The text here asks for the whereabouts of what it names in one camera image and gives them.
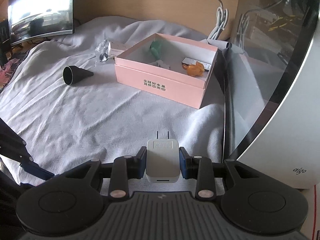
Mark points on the small white carton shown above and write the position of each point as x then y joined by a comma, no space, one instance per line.
117,50

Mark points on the clear plastic bag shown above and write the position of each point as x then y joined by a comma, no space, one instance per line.
102,51

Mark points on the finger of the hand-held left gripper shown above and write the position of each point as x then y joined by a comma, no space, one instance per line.
37,170

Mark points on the grey remote control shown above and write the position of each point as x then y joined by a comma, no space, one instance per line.
191,61

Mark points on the pink patterned cloth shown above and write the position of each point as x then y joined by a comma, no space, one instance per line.
7,72

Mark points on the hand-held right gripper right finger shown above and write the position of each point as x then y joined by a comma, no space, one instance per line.
183,162

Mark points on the orange toy figure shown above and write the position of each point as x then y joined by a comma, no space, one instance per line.
196,69

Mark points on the white plug charger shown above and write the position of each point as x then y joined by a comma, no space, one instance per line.
163,160

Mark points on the pink cardboard box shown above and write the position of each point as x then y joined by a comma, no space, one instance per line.
162,85

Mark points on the curved monitor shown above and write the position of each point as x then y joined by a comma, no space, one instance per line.
40,15

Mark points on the black cone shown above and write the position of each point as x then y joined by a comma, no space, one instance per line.
75,76

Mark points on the grey cloth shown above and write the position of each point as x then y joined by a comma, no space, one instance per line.
87,120

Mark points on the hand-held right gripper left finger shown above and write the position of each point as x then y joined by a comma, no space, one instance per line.
141,162

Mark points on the green plastic toy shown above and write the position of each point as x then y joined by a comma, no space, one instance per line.
156,48

